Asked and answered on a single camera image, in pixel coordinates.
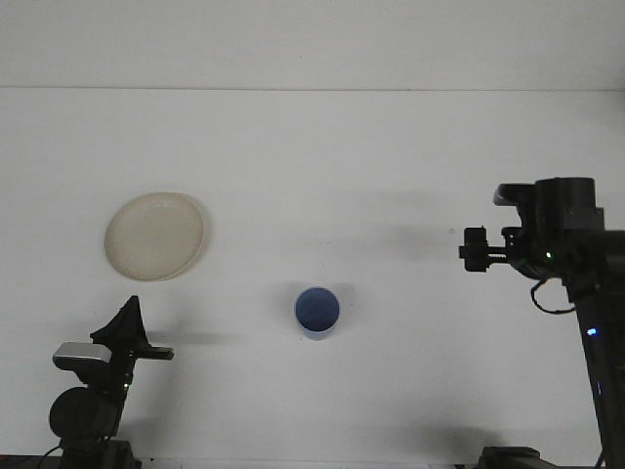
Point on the pale blue cup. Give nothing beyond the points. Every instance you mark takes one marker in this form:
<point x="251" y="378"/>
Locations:
<point x="317" y="310"/>

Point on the pale round plate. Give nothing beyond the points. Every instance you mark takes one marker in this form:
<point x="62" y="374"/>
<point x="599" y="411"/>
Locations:
<point x="154" y="237"/>

